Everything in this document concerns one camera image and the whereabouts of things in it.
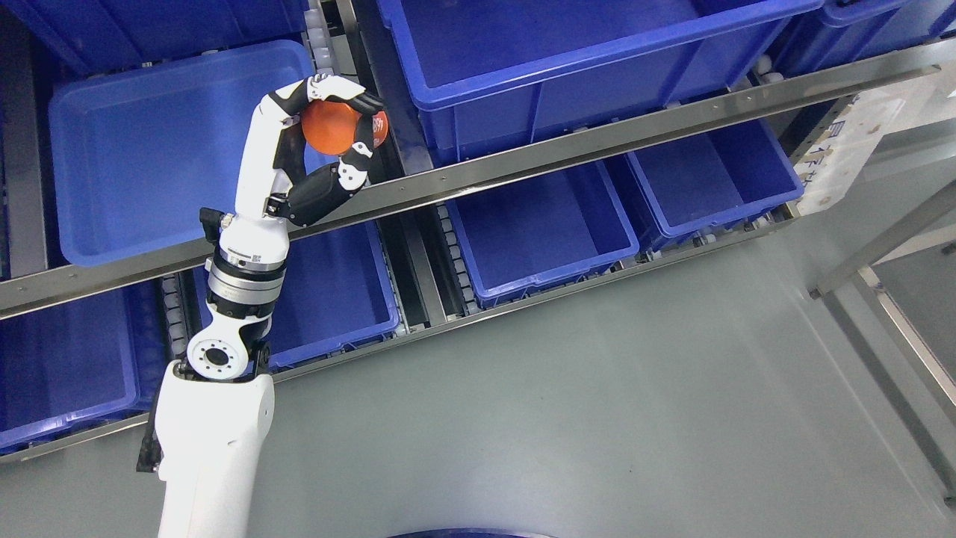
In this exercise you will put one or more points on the blue bin upper left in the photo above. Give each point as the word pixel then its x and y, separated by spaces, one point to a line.
pixel 103 36

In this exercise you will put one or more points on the shallow blue tray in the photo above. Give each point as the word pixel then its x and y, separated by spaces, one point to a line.
pixel 136 155

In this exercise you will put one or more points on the steel shelf front rail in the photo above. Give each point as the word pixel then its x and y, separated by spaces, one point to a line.
pixel 67 283

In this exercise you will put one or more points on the blue bin lower left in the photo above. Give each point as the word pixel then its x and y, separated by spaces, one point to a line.
pixel 80 364

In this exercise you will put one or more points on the blue bin lower far right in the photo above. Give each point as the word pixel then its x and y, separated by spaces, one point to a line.
pixel 713 180

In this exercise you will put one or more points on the orange capacitor cylinder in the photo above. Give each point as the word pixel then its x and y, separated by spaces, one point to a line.
pixel 329 127

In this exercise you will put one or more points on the white labelled sign board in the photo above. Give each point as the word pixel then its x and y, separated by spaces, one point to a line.
pixel 882 131

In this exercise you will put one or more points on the blue bin lower middle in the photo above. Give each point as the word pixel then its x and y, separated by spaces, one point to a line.
pixel 337 295

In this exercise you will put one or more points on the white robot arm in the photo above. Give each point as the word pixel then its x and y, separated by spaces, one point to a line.
pixel 215 406

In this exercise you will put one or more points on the large blue bin upper right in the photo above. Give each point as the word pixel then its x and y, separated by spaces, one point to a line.
pixel 487 76

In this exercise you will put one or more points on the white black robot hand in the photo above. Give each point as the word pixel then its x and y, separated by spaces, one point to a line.
pixel 274 189

